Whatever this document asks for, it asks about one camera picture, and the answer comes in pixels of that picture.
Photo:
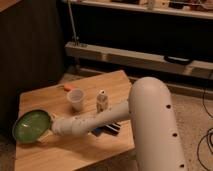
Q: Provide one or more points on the green ceramic bowl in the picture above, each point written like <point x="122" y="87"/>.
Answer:
<point x="31" y="126"/>

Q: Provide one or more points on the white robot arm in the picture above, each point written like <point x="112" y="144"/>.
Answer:
<point x="155" y="132"/>

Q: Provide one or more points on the small white bottle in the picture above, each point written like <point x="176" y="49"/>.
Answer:
<point x="102" y="101"/>

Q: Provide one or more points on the clear plastic cup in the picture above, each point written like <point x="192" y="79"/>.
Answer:
<point x="76" y="98"/>

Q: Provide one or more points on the dark blue flat object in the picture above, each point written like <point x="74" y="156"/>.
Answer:
<point x="112" y="129"/>

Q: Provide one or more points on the metal pole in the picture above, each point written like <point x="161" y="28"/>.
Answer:
<point x="75" y="37"/>

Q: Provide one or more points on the black object on shelf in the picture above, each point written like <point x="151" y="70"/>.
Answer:
<point x="179" y="61"/>

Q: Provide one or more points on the dark wooden cabinet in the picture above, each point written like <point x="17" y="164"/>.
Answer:
<point x="31" y="53"/>

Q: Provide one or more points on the upper white shelf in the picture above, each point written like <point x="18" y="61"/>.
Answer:
<point x="148" y="6"/>

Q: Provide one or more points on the white shelf rail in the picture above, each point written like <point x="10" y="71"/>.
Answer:
<point x="137" y="59"/>

